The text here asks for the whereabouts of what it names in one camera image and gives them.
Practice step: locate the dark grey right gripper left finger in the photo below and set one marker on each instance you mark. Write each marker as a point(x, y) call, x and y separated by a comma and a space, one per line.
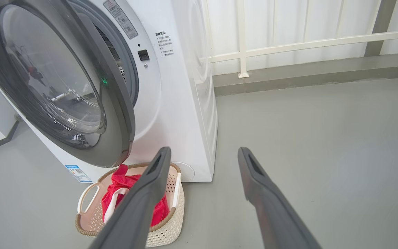
point(140, 207)

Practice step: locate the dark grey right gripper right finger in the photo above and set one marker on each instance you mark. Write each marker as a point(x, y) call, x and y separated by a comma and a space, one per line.
point(275, 214)

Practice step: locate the red and white garment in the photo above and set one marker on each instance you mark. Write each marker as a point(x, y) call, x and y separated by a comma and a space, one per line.
point(119, 181)

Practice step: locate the grey washing machine door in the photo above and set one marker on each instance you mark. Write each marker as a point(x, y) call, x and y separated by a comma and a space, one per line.
point(116, 114)

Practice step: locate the cream perforated basket brown rim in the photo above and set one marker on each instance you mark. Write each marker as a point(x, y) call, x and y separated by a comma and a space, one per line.
point(171, 228)

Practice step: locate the white front-load washing machine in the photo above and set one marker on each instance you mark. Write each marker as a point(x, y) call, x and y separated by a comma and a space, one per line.
point(171, 121)

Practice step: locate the blue energy label sticker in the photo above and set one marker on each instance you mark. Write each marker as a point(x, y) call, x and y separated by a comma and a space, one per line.
point(78, 173)

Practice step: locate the grey raised floor kerb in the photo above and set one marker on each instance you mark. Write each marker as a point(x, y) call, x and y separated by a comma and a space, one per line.
point(306, 74)

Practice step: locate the cream metal railing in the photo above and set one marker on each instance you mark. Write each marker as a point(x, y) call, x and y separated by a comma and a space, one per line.
point(242, 34)

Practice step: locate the grey warning label sticker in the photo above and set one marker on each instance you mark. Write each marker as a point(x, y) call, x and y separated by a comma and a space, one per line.
point(121, 19)

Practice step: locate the grey window post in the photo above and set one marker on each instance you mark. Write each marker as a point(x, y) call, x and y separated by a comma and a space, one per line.
point(380, 27)

